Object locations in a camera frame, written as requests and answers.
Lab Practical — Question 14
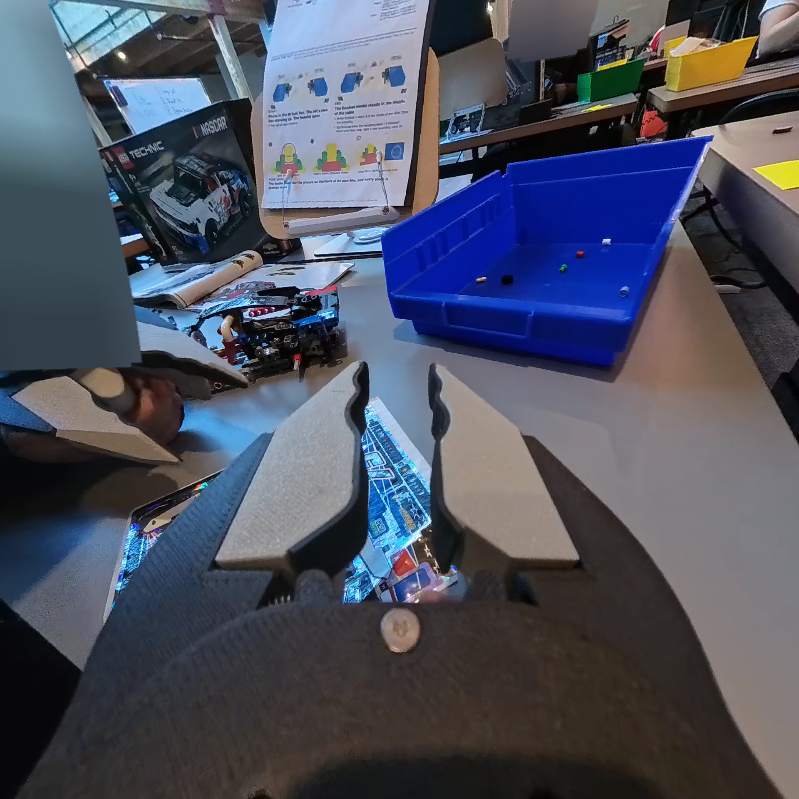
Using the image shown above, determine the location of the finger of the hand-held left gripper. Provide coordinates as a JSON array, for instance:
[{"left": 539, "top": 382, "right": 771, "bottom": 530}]
[
  {"left": 139, "top": 321, "right": 251, "bottom": 402},
  {"left": 9, "top": 375, "right": 183, "bottom": 467}
]

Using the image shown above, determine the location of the brown-edged work table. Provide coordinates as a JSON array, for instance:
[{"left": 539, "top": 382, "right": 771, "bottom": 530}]
[
  {"left": 646, "top": 69, "right": 799, "bottom": 116},
  {"left": 439, "top": 92, "right": 640, "bottom": 164}
]

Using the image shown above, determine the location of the yellow plastic bin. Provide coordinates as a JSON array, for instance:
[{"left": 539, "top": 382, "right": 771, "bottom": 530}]
[{"left": 663, "top": 35, "right": 759, "bottom": 93}]

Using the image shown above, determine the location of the black chair back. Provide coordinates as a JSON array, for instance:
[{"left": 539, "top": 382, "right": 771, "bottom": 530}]
[{"left": 718, "top": 89, "right": 799, "bottom": 126}]

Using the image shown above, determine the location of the green plastic bin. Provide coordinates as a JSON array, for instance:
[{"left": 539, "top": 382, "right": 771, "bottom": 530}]
[{"left": 577, "top": 57, "right": 647, "bottom": 102}]

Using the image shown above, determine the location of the partly built toy car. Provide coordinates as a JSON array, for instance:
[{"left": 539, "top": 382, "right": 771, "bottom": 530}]
[{"left": 186, "top": 282, "right": 349, "bottom": 395}]

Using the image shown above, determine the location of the blue plastic bin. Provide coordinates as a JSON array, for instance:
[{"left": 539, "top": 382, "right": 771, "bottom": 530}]
[{"left": 381, "top": 136, "right": 714, "bottom": 367}]

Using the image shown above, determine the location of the grey table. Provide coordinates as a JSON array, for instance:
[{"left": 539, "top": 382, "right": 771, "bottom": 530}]
[{"left": 690, "top": 111, "right": 799, "bottom": 294}]

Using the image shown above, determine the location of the person's left hand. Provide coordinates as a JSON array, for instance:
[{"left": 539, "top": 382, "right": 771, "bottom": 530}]
[{"left": 122, "top": 373, "right": 186, "bottom": 445}]

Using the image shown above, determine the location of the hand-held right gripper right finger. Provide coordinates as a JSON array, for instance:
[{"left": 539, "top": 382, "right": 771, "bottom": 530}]
[{"left": 428, "top": 363, "right": 582, "bottom": 574}]

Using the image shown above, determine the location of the black toy car box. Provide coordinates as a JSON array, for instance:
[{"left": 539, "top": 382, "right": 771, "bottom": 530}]
[{"left": 99, "top": 99, "right": 300, "bottom": 266}]

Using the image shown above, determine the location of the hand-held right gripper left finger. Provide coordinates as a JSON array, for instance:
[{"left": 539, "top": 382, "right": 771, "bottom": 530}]
[{"left": 214, "top": 360, "right": 371, "bottom": 581}]

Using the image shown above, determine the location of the grey desk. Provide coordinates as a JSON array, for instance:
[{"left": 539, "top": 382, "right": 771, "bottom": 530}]
[{"left": 0, "top": 221, "right": 799, "bottom": 799}]

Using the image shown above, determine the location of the toy car instruction booklet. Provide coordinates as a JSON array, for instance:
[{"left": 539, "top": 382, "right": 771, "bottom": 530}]
[{"left": 130, "top": 250, "right": 357, "bottom": 312}]

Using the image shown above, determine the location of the holographic sticker sheet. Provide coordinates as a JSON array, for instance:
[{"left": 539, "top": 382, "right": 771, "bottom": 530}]
[{"left": 111, "top": 398, "right": 462, "bottom": 605}]

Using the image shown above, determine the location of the yellow sticky note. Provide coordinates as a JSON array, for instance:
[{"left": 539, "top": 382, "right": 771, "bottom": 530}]
[{"left": 753, "top": 160, "right": 799, "bottom": 191}]

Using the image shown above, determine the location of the printed instruction sheet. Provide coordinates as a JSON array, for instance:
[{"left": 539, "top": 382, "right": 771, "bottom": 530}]
[{"left": 261, "top": 0, "right": 433, "bottom": 210}]

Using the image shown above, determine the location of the whiteboard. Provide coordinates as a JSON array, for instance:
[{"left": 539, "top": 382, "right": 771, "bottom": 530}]
[{"left": 103, "top": 78, "right": 213, "bottom": 135}]

